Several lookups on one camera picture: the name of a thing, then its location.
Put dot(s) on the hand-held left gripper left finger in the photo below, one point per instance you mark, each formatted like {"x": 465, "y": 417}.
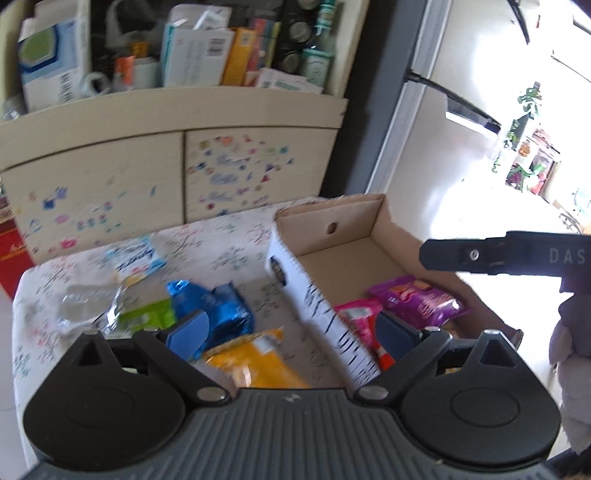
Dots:
{"x": 187, "y": 334}

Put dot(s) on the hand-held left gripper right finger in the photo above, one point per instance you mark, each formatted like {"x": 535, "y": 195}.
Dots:
{"x": 392, "y": 332}

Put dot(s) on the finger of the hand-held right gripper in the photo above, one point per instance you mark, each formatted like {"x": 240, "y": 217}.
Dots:
{"x": 461, "y": 256}

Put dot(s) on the magenta pink snack packet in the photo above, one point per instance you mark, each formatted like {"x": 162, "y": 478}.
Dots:
{"x": 358, "y": 318}

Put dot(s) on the purple snack packet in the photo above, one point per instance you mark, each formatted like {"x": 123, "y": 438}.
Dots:
{"x": 415, "y": 300}

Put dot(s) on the shiny blue foil snack packet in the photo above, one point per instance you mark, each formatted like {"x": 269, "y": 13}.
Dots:
{"x": 226, "y": 314}

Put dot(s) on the white and blue snack packet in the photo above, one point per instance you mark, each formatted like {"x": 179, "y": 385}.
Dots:
{"x": 134, "y": 261}

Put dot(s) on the white printed cardboard box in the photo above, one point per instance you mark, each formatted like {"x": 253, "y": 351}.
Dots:
{"x": 351, "y": 240}

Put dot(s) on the orange-red snack packet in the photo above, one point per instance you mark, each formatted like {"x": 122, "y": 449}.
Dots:
{"x": 384, "y": 357}

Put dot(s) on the green snack packet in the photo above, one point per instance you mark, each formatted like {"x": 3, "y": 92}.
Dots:
{"x": 147, "y": 316}

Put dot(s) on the large yellow snack packet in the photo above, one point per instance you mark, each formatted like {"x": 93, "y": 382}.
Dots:
{"x": 258, "y": 364}

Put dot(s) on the floral tablecloth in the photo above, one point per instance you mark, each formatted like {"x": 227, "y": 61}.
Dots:
{"x": 221, "y": 258}

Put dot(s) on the green potted plants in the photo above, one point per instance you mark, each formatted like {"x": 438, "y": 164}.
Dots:
{"x": 526, "y": 170}

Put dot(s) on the clear plastic wrapper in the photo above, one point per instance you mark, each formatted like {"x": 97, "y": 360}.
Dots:
{"x": 83, "y": 304}

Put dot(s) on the red patterned carton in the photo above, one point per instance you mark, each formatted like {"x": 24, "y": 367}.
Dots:
{"x": 14, "y": 249}

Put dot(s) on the wooden cabinet with stickers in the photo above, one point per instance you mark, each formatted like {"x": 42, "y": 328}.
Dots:
{"x": 115, "y": 152}

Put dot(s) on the green label bottle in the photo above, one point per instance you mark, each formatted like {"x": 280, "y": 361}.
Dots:
{"x": 316, "y": 67}

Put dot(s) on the white flat box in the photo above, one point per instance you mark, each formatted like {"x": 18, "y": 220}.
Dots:
{"x": 288, "y": 83}

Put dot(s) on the white jar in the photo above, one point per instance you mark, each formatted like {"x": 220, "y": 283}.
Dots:
{"x": 147, "y": 74}

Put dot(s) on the white box with barcode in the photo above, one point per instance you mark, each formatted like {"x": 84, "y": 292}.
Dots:
{"x": 194, "y": 55}

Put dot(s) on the yellow box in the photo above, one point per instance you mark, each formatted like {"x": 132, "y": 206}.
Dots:
{"x": 240, "y": 55}

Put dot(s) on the blue and white tissue box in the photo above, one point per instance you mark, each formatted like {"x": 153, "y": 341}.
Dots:
{"x": 51, "y": 60}

